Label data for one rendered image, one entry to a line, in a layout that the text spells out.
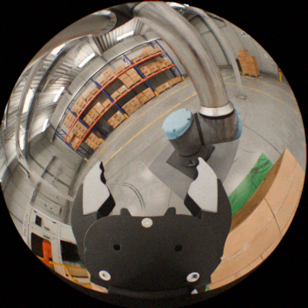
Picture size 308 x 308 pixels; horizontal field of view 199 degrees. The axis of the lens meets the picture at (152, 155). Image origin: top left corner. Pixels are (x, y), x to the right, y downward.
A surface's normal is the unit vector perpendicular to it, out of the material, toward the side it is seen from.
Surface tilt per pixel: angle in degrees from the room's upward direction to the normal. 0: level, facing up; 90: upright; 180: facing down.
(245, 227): 0
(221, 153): 0
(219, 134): 86
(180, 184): 0
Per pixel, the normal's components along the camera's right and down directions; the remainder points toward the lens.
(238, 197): -0.54, -0.56
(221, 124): -0.33, 0.81
